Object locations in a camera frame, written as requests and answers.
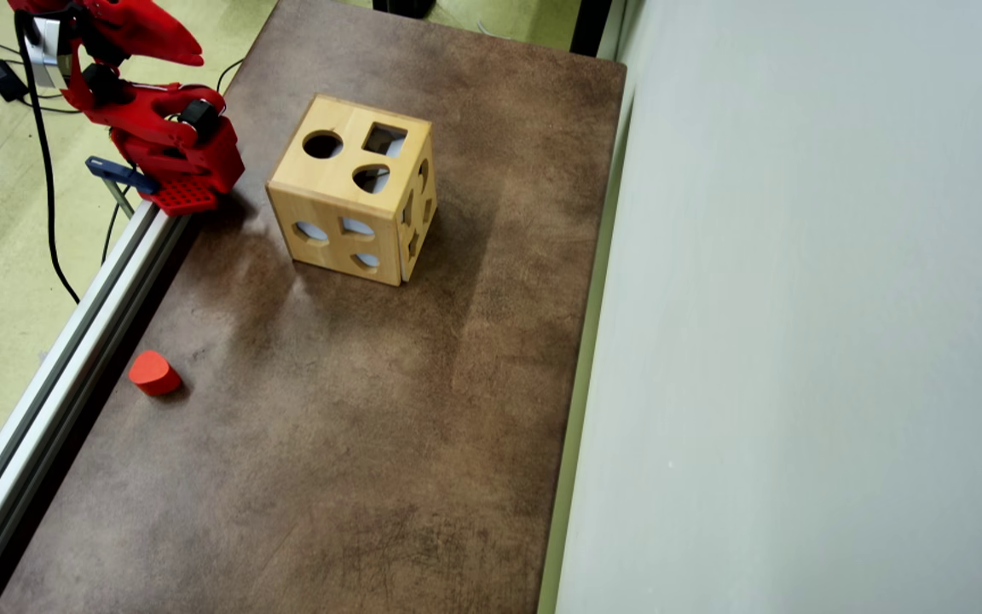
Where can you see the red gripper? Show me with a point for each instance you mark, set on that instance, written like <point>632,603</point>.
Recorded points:
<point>143,32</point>

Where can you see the red robot arm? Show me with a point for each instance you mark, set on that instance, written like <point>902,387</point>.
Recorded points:
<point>176,158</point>

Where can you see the wooden shape sorter box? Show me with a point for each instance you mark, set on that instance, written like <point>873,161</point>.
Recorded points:
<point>342,175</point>

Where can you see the blue clamp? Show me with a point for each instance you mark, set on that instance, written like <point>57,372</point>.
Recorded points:
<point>120,173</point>

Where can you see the black power adapter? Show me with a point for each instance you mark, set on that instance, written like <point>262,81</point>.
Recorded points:
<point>3,79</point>

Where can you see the black object on floor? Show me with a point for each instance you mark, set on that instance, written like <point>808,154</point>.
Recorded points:
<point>406,7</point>

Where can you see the red rounded triangle block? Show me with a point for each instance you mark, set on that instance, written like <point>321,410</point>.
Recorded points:
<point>153,373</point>

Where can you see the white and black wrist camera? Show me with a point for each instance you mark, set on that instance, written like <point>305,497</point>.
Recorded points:
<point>49,51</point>

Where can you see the aluminium profile rail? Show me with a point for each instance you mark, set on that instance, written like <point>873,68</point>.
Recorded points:
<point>56,375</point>

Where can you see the dark vertical post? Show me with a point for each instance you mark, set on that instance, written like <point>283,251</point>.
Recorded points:
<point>589,26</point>

